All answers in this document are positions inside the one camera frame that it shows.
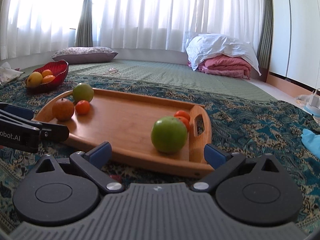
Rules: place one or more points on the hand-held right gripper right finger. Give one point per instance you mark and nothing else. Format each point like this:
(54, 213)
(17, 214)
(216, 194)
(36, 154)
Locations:
(215, 155)

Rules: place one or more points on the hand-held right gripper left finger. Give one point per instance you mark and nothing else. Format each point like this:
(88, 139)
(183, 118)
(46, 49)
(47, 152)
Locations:
(100, 152)

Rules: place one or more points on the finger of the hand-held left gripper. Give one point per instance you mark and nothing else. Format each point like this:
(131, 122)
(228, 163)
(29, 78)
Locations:
(53, 131)
(18, 112)

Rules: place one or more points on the large orange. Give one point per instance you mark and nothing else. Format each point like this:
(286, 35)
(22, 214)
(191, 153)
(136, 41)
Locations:
(62, 110)

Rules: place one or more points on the small mandarin orange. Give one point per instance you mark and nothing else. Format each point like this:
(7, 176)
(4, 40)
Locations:
(186, 123)
(182, 113)
(82, 107)

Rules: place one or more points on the green apple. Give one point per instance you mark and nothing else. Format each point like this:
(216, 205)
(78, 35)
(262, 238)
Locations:
(168, 135)
(83, 92)

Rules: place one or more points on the yellow mango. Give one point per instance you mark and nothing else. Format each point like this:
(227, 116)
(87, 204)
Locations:
(34, 79)

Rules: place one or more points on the floral printed cloth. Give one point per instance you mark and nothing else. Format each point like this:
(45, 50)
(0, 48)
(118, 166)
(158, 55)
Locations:
(8, 73)

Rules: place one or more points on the blue paisley patterned blanket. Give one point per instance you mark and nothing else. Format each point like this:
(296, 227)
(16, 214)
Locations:
(250, 130)

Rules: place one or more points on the red glass bowl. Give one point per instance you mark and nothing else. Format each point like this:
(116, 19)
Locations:
(60, 67)

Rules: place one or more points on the floral pillow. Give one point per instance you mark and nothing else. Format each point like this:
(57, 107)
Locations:
(85, 53)

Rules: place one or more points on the folded pink blanket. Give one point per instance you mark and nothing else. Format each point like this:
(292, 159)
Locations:
(225, 66)

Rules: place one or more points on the green quilted mat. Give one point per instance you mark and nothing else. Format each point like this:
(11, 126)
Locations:
(162, 75)

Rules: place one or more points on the light blue cloth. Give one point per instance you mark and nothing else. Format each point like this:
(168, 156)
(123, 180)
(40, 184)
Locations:
(311, 142)

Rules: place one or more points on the pale blue container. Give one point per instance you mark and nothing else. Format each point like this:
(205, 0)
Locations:
(312, 112)

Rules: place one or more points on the white pillow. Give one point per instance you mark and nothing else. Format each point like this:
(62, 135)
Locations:
(220, 47)

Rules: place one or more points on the white charger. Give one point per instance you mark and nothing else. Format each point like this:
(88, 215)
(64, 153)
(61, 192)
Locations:
(315, 98)

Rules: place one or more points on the grey-green curtain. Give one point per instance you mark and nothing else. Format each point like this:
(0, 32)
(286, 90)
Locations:
(265, 30)
(85, 17)

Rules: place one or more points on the white wardrobe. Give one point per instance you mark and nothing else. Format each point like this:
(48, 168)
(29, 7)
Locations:
(292, 30)

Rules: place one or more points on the white sheer curtain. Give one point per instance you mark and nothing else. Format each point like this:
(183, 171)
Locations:
(162, 12)

